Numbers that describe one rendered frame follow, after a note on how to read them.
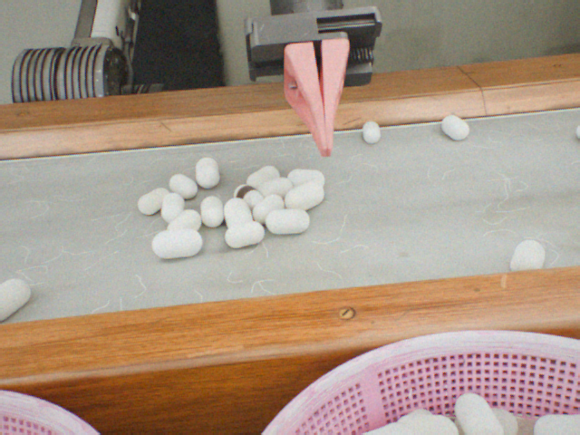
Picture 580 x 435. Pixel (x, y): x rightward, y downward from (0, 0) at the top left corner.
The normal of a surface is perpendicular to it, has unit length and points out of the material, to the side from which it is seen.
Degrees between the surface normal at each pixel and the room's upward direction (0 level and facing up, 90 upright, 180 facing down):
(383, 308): 0
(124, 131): 45
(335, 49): 61
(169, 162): 0
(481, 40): 90
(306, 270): 0
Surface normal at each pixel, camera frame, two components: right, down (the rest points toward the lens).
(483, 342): -0.05, 0.27
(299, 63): 0.05, 0.03
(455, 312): -0.07, -0.86
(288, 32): 0.01, -0.34
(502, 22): 0.17, 0.50
